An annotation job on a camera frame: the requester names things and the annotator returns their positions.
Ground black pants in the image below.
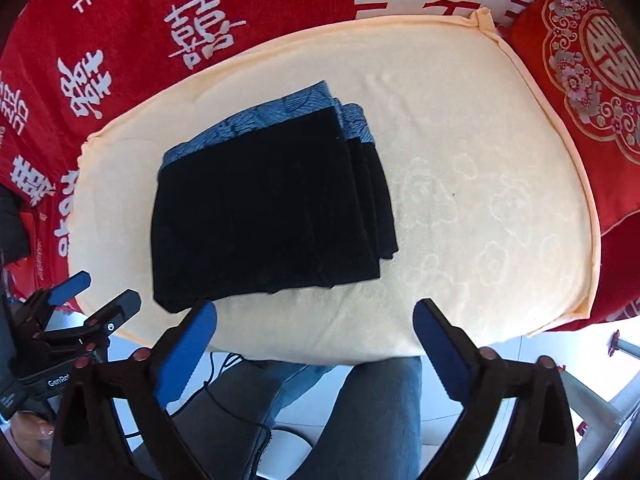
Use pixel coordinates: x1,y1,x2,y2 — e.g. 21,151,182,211
151,82,398,313

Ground person's left hand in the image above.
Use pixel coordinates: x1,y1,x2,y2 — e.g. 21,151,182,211
3,412,54,480

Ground person's grey jeans legs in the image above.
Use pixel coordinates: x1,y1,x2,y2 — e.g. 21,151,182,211
174,356,422,479

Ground red blanket, white characters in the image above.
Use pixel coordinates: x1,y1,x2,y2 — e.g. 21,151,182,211
1,0,639,323

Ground red embroidered pillow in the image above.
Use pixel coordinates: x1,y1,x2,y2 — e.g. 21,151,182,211
506,0,639,232

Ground grey metal chair frame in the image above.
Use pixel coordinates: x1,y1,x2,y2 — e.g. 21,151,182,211
560,330,639,469

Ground black cable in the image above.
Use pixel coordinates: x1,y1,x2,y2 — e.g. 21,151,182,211
121,351,274,480

